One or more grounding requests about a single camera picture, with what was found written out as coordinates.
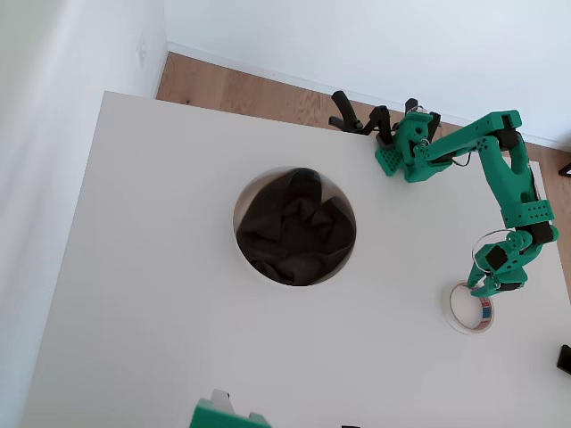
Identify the black camera device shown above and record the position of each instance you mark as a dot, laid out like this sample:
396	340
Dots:
565	359

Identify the black crumpled cloth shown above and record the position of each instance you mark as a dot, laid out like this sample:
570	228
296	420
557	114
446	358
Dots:
294	232

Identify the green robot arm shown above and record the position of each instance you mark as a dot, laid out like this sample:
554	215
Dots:
504	178

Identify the green printed plastic part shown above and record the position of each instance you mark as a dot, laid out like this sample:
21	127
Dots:
214	417

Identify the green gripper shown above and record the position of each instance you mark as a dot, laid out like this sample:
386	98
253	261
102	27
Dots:
509	287

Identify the white plastic piece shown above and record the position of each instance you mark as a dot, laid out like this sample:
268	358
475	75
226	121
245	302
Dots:
220	399

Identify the round hole with black bag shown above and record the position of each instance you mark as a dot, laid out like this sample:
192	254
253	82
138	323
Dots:
241	200

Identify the black frame corner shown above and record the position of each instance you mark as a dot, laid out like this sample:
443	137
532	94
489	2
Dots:
566	171

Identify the cream masking tape roll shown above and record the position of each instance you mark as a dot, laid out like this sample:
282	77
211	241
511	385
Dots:
464	327

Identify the black table clamp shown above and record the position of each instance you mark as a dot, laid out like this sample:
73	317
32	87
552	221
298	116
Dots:
409	107
345	109

